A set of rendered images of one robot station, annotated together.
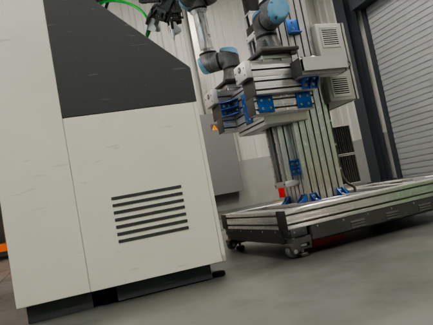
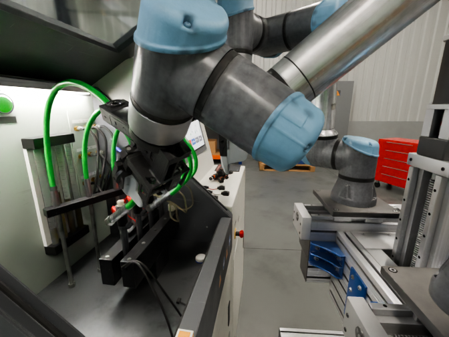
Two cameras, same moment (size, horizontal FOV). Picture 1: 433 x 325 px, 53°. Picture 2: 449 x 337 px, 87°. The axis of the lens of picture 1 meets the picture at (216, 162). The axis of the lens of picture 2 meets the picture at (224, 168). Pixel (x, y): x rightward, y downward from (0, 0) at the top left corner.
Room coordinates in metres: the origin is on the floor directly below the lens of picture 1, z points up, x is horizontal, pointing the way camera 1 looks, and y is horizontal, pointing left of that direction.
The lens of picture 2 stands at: (1.78, -0.12, 1.37)
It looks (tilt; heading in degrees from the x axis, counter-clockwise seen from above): 15 degrees down; 25
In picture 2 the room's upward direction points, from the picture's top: straight up
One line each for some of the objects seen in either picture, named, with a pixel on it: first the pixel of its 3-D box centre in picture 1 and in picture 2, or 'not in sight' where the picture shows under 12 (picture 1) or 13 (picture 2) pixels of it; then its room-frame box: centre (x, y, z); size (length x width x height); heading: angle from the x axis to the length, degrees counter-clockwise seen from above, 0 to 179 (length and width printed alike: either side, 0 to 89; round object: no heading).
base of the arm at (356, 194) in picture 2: (233, 75); (354, 186); (2.73, -0.21, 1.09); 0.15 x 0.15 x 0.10
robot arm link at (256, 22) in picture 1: (264, 24); not in sight; (2.26, -0.39, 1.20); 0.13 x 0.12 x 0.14; 18
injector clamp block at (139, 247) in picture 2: not in sight; (147, 248); (2.31, 0.41, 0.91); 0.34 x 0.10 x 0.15; 16
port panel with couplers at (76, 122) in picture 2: not in sight; (91, 153); (2.36, 0.70, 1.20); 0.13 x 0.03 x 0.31; 16
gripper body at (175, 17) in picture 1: (173, 12); not in sight; (2.28, 0.08, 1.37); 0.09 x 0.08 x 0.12; 106
